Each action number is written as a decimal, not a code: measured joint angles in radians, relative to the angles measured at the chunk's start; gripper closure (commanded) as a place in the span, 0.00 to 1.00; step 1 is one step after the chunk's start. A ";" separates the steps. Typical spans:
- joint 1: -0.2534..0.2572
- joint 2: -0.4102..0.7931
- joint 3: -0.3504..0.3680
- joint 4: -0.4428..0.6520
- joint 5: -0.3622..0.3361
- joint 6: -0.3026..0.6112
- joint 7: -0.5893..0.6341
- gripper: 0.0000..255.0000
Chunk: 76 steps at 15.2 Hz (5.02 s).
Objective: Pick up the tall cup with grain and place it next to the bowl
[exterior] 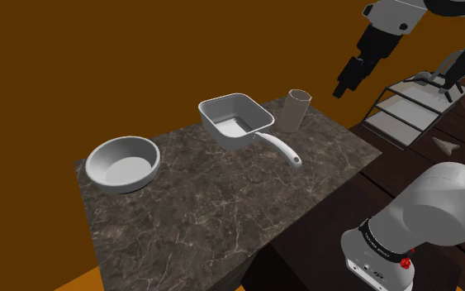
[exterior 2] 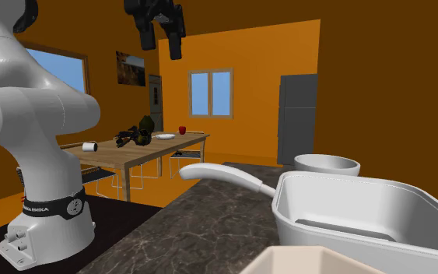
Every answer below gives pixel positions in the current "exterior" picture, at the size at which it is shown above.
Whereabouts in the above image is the grey octagonal cup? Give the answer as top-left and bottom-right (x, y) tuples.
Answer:
(278, 88), (313, 134)

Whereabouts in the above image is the small grey angular object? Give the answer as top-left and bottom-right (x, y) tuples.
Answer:
(432, 136), (462, 155)

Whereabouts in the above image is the dark robot stand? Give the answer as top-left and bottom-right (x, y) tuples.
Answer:
(240, 241), (463, 291)

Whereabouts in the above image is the white round bowl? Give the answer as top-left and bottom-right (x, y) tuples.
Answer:
(84, 136), (161, 194)

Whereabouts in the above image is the black frame shelf rack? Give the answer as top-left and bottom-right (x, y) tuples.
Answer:
(361, 50), (465, 151)

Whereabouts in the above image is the white square pan with handle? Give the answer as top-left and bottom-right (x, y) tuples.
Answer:
(197, 93), (303, 169)

